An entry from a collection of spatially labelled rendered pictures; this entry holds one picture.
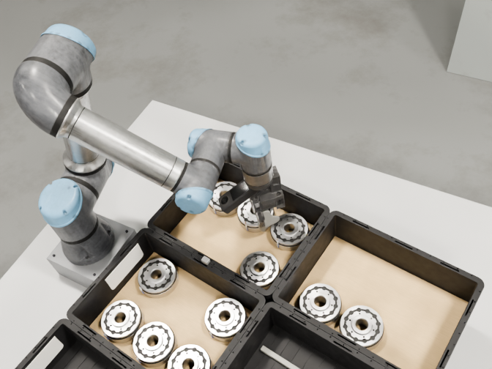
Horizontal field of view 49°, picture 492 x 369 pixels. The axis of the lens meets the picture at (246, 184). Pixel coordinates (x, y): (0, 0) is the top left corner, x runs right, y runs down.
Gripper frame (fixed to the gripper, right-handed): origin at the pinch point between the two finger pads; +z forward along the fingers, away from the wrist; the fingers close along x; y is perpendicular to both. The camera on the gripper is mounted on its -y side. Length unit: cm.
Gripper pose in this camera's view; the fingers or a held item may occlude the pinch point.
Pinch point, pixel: (258, 222)
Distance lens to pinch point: 151.2
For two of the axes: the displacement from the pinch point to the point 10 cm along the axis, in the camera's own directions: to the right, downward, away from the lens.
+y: 9.5, -2.9, 0.8
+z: 1.2, 6.1, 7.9
